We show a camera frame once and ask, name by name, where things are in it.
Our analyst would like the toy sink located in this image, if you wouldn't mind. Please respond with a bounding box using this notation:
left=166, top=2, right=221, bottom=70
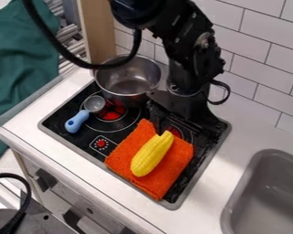
left=218, top=148, right=293, bottom=234

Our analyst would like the silver pot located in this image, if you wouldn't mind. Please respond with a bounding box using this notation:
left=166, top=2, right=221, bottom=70
left=92, top=54, right=164, bottom=108

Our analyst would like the black cable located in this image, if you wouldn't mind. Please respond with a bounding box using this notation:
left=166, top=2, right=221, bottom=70
left=21, top=0, right=143, bottom=70
left=0, top=172, right=33, bottom=234

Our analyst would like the yellow toy corn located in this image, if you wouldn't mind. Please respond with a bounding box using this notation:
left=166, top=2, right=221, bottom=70
left=129, top=130, right=177, bottom=178

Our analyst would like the toy stove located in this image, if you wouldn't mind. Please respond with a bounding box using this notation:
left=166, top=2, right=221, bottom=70
left=36, top=76, right=233, bottom=211

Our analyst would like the orange cloth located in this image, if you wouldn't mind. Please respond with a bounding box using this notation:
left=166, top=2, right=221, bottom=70
left=103, top=118, right=196, bottom=202

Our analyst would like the green cloth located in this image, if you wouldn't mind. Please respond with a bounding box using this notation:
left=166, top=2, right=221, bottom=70
left=0, top=0, right=61, bottom=168

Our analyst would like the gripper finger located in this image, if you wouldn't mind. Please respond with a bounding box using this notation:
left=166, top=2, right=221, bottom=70
left=146, top=101, right=173, bottom=137

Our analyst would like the blue handled silver scoop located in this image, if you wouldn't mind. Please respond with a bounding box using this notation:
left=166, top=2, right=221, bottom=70
left=63, top=94, right=108, bottom=134

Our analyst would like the wooden post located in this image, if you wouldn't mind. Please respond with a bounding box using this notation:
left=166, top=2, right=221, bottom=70
left=76, top=0, right=119, bottom=78

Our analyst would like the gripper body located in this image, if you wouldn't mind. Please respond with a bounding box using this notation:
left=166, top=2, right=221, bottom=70
left=145, top=89, right=221, bottom=130

